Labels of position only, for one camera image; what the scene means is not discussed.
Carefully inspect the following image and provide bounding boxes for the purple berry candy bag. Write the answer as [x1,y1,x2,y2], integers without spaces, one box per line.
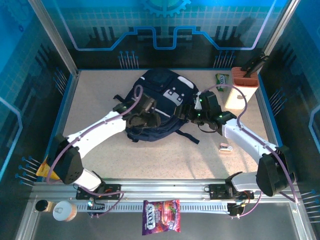
[141,199,181,236]

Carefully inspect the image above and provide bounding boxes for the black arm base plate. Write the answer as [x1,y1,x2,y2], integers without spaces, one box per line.
[76,184,122,200]
[208,184,255,200]

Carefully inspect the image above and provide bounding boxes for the orange snack bag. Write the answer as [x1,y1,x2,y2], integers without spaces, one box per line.
[35,154,61,181]

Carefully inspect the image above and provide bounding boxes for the small pink white eraser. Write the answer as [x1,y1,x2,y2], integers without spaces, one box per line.
[219,142,235,153]

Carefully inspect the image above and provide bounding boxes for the small black capped jar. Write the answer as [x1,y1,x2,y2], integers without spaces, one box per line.
[35,199,53,213]

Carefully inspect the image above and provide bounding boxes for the pink white knife block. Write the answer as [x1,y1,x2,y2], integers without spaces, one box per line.
[224,66,259,110]

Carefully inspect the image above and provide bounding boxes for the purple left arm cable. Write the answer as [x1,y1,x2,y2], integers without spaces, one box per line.
[46,84,144,219]

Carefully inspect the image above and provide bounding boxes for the white lidded cup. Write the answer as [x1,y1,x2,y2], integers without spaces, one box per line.
[52,200,77,222]

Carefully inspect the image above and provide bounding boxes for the green candy packet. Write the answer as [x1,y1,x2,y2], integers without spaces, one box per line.
[215,73,230,92]

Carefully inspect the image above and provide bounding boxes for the black knife handles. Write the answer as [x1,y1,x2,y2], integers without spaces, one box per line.
[241,52,266,78]

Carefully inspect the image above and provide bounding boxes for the white slotted cable duct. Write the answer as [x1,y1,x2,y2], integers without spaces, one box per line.
[74,201,231,213]

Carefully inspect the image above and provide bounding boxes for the aluminium frame post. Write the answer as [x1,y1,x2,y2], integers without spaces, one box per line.
[258,0,302,73]
[27,0,80,77]

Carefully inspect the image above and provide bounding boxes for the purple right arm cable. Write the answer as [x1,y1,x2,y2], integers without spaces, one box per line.
[204,84,299,220]

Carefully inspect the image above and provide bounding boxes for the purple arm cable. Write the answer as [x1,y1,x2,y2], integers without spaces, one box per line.
[46,84,144,219]
[204,84,299,220]

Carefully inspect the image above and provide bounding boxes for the navy blue backpack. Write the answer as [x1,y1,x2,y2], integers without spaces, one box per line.
[112,68,201,145]

